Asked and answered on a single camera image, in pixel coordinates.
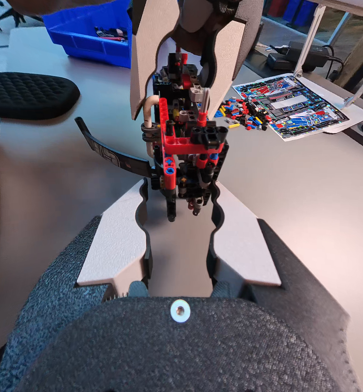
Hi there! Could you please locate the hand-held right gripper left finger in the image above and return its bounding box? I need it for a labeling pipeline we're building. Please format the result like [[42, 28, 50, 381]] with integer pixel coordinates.
[[76, 178, 154, 297]]

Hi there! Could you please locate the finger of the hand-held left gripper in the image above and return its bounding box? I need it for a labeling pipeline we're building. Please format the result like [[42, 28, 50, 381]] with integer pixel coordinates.
[[129, 0, 182, 121], [198, 18, 250, 120]]

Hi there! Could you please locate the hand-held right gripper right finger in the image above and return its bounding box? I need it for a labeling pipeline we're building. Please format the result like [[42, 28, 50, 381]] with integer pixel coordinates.
[[207, 181, 282, 297]]

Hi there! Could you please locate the lego car chassis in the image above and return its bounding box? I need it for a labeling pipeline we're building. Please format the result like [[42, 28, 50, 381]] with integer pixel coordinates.
[[74, 43, 231, 222]]

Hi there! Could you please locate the pile of mixed lego pieces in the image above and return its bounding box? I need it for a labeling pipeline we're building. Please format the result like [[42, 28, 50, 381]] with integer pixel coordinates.
[[214, 96, 271, 131]]

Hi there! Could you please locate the small black charger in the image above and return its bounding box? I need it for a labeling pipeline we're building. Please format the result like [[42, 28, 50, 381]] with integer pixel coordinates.
[[267, 53, 292, 70]]

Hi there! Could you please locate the large black power adapter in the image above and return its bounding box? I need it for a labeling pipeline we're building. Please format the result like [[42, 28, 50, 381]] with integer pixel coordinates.
[[287, 41, 330, 66]]

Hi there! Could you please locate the blue storage bin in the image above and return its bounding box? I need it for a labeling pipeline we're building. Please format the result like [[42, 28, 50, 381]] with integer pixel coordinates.
[[42, 0, 132, 68]]

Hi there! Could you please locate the holographic sticker sheet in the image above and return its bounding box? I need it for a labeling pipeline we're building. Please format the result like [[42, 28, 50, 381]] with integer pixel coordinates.
[[232, 76, 350, 141]]

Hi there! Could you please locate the wooden beam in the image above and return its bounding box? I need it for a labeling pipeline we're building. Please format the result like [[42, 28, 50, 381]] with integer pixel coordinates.
[[338, 28, 363, 89]]

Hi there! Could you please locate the black chair armrest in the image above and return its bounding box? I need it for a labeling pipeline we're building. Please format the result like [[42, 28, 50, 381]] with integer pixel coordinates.
[[0, 72, 81, 120]]

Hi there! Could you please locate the black chair base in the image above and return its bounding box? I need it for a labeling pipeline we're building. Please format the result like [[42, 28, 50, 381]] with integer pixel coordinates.
[[0, 8, 26, 31]]

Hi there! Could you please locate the white desk stand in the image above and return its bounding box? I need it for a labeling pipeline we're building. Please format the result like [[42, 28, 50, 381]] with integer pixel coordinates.
[[293, 0, 363, 135]]

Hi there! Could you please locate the black cable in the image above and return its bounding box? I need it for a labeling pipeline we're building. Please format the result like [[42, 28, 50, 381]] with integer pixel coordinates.
[[322, 46, 344, 80]]

